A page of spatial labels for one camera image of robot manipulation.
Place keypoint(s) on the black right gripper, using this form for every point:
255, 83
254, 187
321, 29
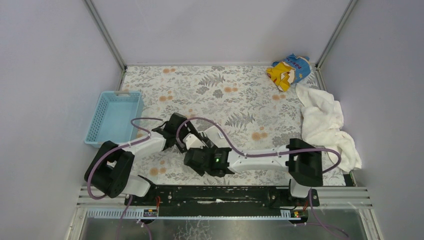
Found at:
194, 160

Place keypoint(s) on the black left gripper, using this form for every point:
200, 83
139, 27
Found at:
180, 124

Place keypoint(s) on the green white striped towel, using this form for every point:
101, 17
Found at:
215, 136

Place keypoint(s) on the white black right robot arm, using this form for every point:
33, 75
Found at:
301, 160

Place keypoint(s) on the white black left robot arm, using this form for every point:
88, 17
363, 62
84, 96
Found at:
109, 174

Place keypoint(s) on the floral patterned table mat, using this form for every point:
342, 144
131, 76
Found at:
241, 99

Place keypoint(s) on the light blue plastic basket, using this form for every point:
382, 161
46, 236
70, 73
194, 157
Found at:
112, 118

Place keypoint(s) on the blue yellow cartoon towel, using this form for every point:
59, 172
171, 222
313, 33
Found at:
291, 70

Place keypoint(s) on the white fluffy towel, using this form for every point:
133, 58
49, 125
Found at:
322, 124

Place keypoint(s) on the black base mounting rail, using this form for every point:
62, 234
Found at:
215, 199

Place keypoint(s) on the white slotted cable duct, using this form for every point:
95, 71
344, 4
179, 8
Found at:
161, 214

